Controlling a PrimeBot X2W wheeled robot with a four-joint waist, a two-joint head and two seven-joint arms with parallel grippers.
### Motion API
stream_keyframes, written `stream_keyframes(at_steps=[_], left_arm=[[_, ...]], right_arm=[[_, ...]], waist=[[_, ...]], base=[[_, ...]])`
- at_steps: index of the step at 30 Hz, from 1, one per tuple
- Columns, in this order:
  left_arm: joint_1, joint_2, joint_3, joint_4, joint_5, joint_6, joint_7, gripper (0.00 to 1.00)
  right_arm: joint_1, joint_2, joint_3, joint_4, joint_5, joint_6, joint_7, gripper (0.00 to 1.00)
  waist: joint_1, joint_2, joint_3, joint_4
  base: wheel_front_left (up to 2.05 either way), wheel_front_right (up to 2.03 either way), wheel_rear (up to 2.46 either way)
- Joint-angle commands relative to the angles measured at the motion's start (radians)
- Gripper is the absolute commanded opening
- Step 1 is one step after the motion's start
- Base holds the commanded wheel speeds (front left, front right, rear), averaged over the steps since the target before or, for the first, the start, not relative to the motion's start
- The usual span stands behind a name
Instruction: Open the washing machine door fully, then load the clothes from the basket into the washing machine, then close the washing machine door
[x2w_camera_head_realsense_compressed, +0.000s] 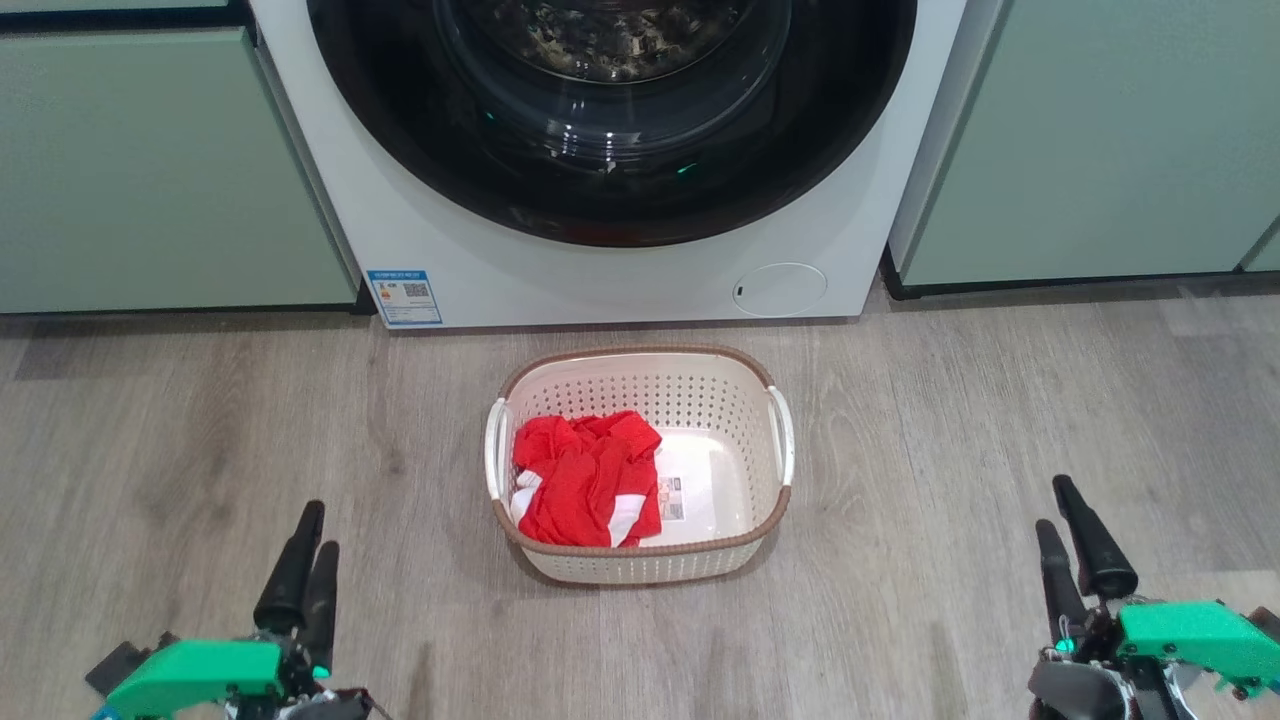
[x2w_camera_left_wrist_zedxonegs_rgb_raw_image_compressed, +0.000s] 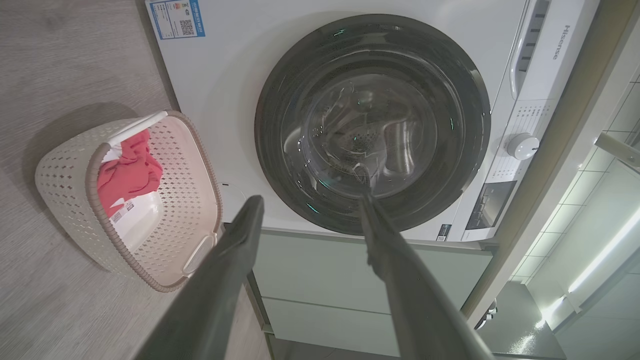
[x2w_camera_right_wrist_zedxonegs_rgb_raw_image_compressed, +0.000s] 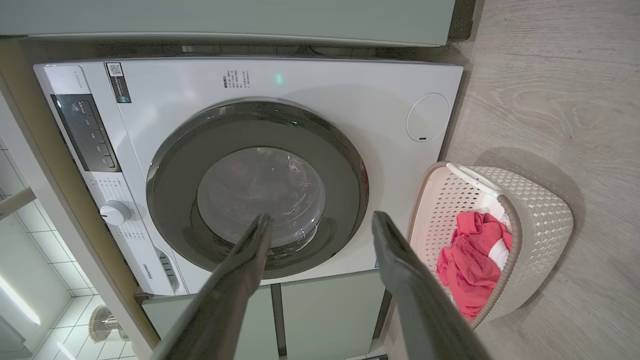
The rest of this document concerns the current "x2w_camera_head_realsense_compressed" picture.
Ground red white mint garment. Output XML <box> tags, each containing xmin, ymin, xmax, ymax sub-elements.
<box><xmin>510</xmin><ymin>462</ymin><xmax>663</xmax><ymax>549</ymax></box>

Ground pale green cabinet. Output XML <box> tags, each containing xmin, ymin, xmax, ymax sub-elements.
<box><xmin>0</xmin><ymin>25</ymin><xmax>363</xmax><ymax>314</ymax></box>
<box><xmin>886</xmin><ymin>0</ymin><xmax>1280</xmax><ymax>300</ymax></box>
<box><xmin>1240</xmin><ymin>216</ymin><xmax>1280</xmax><ymax>273</ymax></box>

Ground white front-load washing machine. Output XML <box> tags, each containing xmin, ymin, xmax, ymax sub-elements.
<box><xmin>248</xmin><ymin>0</ymin><xmax>969</xmax><ymax>329</ymax></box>

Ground round white filter cover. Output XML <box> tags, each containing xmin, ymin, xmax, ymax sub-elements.
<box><xmin>732</xmin><ymin>262</ymin><xmax>829</xmax><ymax>319</ymax></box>

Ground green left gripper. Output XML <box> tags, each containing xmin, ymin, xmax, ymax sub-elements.
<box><xmin>100</xmin><ymin>500</ymin><xmax>386</xmax><ymax>720</ymax></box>

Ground blue energy label sticker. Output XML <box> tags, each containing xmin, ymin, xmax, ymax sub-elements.
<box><xmin>366</xmin><ymin>269</ymin><xmax>443</xmax><ymax>328</ymax></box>

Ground plain red garment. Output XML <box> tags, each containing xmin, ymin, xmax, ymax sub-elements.
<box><xmin>514</xmin><ymin>410</ymin><xmax>663</xmax><ymax>481</ymax></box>

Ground glass washing machine door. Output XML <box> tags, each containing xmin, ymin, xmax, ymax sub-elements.
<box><xmin>306</xmin><ymin>0</ymin><xmax>918</xmax><ymax>248</ymax></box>

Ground cream basket with brown rim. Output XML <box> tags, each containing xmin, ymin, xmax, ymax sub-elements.
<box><xmin>484</xmin><ymin>345</ymin><xmax>796</xmax><ymax>586</ymax></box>

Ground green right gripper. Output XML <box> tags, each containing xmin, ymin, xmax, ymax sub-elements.
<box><xmin>1030</xmin><ymin>475</ymin><xmax>1280</xmax><ymax>720</ymax></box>

